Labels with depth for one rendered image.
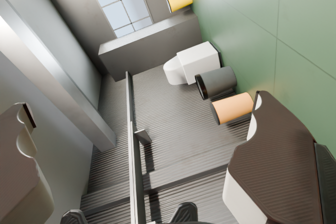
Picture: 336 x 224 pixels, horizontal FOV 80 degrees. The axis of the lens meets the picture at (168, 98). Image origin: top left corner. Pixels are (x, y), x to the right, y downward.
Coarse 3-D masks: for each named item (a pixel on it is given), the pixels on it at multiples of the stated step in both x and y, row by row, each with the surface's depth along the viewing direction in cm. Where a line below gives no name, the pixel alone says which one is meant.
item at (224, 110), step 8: (232, 96) 367; (240, 96) 358; (248, 96) 354; (216, 104) 359; (224, 104) 355; (232, 104) 352; (240, 104) 351; (248, 104) 350; (216, 112) 352; (224, 112) 351; (232, 112) 351; (240, 112) 354; (248, 112) 361; (216, 120) 367; (224, 120) 357
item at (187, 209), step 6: (180, 204) 6; (186, 204) 6; (192, 204) 6; (72, 210) 6; (78, 210) 6; (180, 210) 5; (186, 210) 5; (192, 210) 5; (66, 216) 5; (72, 216) 5; (78, 216) 5; (84, 216) 5; (174, 216) 5; (180, 216) 5; (186, 216) 5; (192, 216) 5; (60, 222) 5; (66, 222) 5; (72, 222) 5; (78, 222) 5; (84, 222) 5; (168, 222) 5; (174, 222) 5; (180, 222) 5; (186, 222) 5; (192, 222) 5; (198, 222) 5; (204, 222) 5
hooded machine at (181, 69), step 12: (192, 48) 489; (204, 48) 470; (216, 48) 460; (180, 60) 464; (192, 60) 447; (204, 60) 447; (216, 60) 452; (168, 72) 466; (180, 72) 462; (192, 72) 461
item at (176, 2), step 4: (168, 0) 526; (172, 0) 525; (176, 0) 525; (180, 0) 526; (184, 0) 527; (188, 0) 530; (168, 4) 528; (172, 4) 527; (176, 4) 529; (180, 4) 532; (184, 4) 536; (188, 4) 544; (172, 8) 534; (176, 8) 538
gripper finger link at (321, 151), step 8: (320, 144) 7; (320, 152) 7; (328, 152) 7; (320, 160) 7; (328, 160) 7; (320, 168) 7; (328, 168) 7; (320, 176) 6; (328, 176) 6; (320, 184) 6; (328, 184) 6; (320, 192) 6; (328, 192) 6; (320, 200) 6; (328, 200) 6; (328, 208) 5; (328, 216) 5
